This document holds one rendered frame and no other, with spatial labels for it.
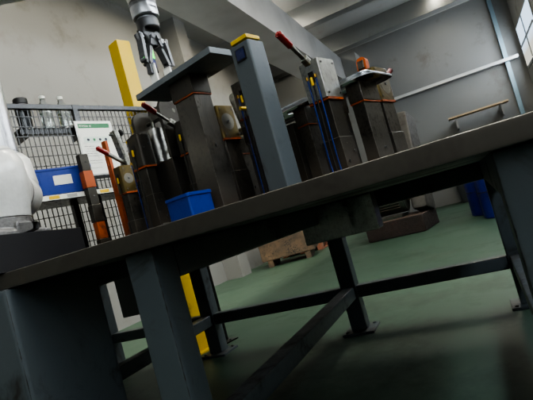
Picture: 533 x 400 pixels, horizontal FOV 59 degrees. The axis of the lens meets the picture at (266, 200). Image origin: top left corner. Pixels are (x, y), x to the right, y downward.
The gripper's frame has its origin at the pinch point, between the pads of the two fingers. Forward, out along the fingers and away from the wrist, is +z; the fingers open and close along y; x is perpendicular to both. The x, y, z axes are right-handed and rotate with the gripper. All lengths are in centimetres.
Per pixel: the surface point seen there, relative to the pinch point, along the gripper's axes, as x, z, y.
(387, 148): -58, 43, 26
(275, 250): 264, 97, 482
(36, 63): 298, -161, 185
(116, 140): 54, 3, 26
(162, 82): -5.9, 5.1, -8.0
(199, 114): -14.9, 18.6, -6.0
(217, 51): -28.6, 5.0, -8.5
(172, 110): 10.8, 6.4, 14.3
